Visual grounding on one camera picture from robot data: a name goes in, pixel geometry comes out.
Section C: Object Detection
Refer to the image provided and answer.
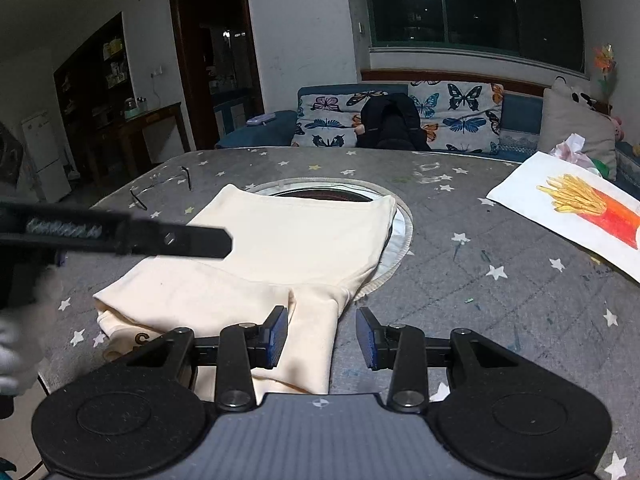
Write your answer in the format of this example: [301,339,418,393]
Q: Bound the dark wooden side table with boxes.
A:
[117,101,192,176]

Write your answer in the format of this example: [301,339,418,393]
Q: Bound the orange paper flower decoration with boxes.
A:
[592,44,618,98]

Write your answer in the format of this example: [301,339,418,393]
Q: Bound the person's left hand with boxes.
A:
[0,265,64,396]

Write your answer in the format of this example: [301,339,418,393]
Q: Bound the grey star-print tablecloth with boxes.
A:
[37,146,640,480]

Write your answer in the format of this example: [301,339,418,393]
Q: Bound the black backpack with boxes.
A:
[356,94,431,152]

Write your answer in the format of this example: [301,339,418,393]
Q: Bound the grey pillow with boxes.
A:
[537,77,618,181]

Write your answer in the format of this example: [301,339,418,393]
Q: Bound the butterfly print cushion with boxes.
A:
[291,91,411,150]
[407,81,505,155]

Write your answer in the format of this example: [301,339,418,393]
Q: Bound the round metal table insert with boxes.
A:
[247,176,415,306]

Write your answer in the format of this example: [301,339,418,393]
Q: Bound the crumpled pink white tissue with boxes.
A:
[550,132,598,171]

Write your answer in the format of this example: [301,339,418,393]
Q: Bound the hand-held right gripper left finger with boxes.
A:
[107,305,290,413]

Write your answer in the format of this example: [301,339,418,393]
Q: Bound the panda plush toy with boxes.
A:
[552,76,599,112]

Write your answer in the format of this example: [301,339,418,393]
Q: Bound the dark window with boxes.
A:
[361,0,586,73]

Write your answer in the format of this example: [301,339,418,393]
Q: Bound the dark wooden shelf cabinet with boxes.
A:
[52,10,138,186]

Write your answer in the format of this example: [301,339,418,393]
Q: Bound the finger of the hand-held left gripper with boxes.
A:
[0,201,234,261]

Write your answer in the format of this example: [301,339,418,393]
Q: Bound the dark wooden door frame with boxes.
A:
[167,0,266,151]

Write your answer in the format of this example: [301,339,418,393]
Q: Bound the eyeglasses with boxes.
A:
[129,165,193,211]

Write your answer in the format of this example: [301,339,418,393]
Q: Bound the cream garment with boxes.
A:
[92,183,398,395]

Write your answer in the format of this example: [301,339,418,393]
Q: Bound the french fries drawing paper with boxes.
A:
[486,151,640,283]

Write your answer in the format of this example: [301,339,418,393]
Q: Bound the white fridge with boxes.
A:
[20,110,72,203]

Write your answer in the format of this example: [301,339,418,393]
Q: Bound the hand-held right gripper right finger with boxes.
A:
[355,306,521,413]

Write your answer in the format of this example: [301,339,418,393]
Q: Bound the blue sofa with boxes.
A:
[215,82,640,186]

